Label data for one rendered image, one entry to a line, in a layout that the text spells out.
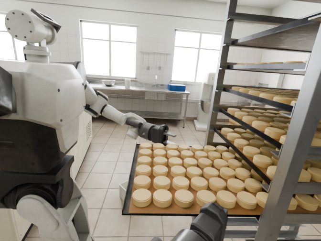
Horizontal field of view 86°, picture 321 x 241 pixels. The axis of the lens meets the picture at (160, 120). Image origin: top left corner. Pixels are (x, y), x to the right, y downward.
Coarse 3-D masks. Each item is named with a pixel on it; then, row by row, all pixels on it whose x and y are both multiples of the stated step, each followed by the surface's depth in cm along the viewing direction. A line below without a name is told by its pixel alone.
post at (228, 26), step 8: (232, 0) 65; (232, 8) 66; (224, 24) 69; (232, 24) 67; (224, 32) 68; (224, 48) 70; (224, 56) 71; (216, 72) 74; (224, 72) 72; (216, 80) 74; (216, 96) 75; (216, 104) 76; (216, 112) 77; (208, 120) 81; (208, 128) 80; (208, 136) 81
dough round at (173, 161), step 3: (171, 159) 64; (174, 159) 64; (177, 159) 64; (180, 159) 64; (171, 162) 62; (174, 162) 62; (177, 162) 62; (180, 162) 62; (171, 165) 62; (174, 165) 61; (180, 165) 62
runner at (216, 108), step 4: (216, 108) 77; (224, 108) 77; (236, 108) 77; (240, 108) 77; (244, 108) 77; (248, 108) 77; (252, 108) 78; (256, 108) 78; (260, 108) 78; (264, 108) 78; (268, 108) 78; (272, 108) 78; (276, 108) 78; (220, 112) 75
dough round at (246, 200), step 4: (240, 192) 48; (244, 192) 48; (240, 196) 47; (244, 196) 47; (248, 196) 47; (252, 196) 47; (236, 200) 47; (240, 200) 46; (244, 200) 45; (248, 200) 45; (252, 200) 45; (256, 200) 45; (240, 204) 46; (244, 204) 45; (248, 204) 44; (252, 204) 44; (256, 204) 45; (248, 208) 45; (252, 208) 45
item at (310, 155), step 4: (280, 148) 37; (312, 148) 37; (316, 148) 37; (320, 148) 37; (272, 152) 39; (276, 152) 39; (280, 152) 37; (308, 152) 37; (312, 152) 37; (316, 152) 37; (320, 152) 37; (308, 156) 37; (312, 156) 37; (316, 156) 37; (320, 156) 37
